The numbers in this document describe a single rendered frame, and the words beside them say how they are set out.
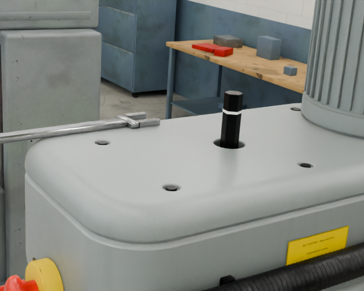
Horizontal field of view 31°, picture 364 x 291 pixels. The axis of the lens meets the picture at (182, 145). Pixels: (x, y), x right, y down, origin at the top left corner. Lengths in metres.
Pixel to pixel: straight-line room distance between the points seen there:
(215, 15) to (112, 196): 7.25
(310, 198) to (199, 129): 0.19
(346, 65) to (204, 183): 0.28
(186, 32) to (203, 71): 0.58
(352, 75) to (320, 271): 0.26
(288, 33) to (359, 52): 6.05
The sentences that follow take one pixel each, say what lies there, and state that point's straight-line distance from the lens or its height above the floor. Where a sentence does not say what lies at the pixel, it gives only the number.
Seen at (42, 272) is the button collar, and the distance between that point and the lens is 0.70.
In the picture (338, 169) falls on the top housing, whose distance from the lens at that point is 0.75.
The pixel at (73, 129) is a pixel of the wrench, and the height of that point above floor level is 1.90.
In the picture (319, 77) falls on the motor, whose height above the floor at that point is 1.95.
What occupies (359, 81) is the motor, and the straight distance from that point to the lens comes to 0.85.
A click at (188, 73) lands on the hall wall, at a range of 8.35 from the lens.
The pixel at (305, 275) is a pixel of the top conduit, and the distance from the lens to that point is 0.70.
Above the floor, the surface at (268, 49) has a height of 0.98.
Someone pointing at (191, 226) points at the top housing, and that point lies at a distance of 0.62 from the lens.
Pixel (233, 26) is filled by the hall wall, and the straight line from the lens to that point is 7.58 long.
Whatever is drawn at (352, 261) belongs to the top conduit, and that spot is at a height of 1.80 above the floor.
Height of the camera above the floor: 2.13
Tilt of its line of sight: 19 degrees down
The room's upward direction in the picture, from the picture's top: 4 degrees clockwise
